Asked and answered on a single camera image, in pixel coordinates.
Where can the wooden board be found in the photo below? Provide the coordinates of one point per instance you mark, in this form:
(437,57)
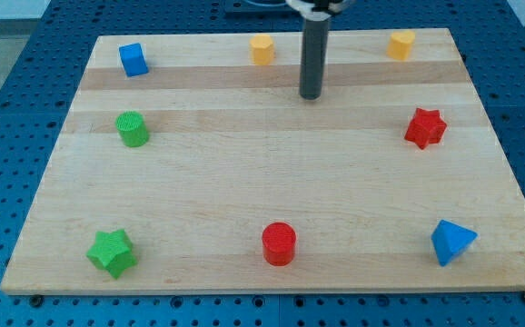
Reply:
(234,148)

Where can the red cylinder block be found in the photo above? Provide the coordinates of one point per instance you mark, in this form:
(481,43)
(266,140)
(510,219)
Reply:
(278,243)

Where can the yellow hexagon block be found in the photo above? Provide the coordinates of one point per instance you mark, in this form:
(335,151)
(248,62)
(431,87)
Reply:
(262,49)

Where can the green cylinder block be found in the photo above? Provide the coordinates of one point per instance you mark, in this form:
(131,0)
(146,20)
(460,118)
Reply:
(132,129)

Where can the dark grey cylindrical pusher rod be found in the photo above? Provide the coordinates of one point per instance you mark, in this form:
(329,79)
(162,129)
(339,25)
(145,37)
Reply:
(314,49)

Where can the blue cube block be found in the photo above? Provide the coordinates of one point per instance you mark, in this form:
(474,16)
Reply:
(132,58)

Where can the red star block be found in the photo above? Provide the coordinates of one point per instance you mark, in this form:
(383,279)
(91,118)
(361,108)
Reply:
(426,127)

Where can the green star block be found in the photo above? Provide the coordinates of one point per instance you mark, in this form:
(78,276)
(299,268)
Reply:
(112,252)

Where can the yellow heart block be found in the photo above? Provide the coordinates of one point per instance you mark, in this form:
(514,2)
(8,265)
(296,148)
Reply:
(400,44)

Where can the blue triangle block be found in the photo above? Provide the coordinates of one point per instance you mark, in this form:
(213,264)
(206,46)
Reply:
(450,240)

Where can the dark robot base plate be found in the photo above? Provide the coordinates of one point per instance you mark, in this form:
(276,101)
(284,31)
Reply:
(256,7)

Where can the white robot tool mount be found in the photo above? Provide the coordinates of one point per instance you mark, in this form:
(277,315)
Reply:
(318,9)

